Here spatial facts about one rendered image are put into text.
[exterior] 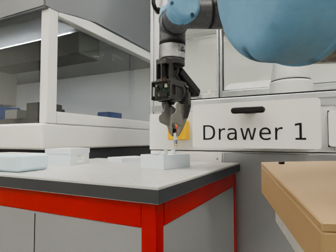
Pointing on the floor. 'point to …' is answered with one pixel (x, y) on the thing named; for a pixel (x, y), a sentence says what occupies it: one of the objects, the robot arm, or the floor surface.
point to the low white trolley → (119, 208)
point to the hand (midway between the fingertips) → (176, 131)
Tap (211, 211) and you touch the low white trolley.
